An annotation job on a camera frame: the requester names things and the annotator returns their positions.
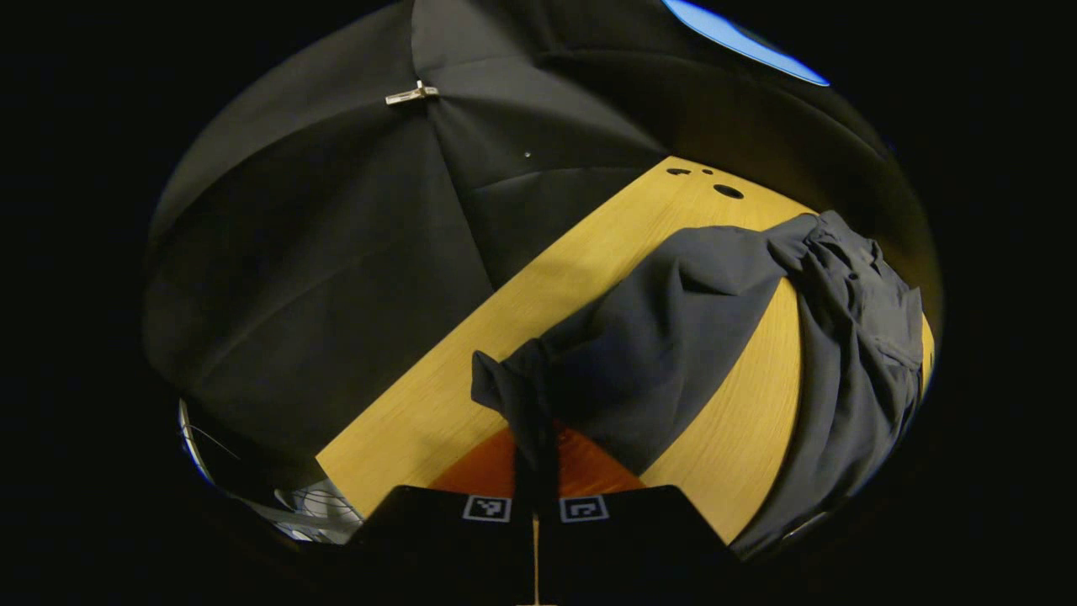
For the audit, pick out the black backdrop cloth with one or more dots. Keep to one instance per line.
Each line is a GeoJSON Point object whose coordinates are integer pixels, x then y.
{"type": "Point", "coordinates": [320, 252]}

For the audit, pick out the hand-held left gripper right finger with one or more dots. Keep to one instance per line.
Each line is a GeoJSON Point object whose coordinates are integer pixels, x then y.
{"type": "Point", "coordinates": [639, 547]}

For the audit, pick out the small metal clip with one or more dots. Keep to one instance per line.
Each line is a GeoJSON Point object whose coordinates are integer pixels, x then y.
{"type": "Point", "coordinates": [412, 93]}

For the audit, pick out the dark grey shirt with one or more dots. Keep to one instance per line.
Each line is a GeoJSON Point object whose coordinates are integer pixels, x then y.
{"type": "Point", "coordinates": [673, 337]}

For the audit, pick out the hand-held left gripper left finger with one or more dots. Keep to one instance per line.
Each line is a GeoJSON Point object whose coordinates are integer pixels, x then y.
{"type": "Point", "coordinates": [437, 547]}

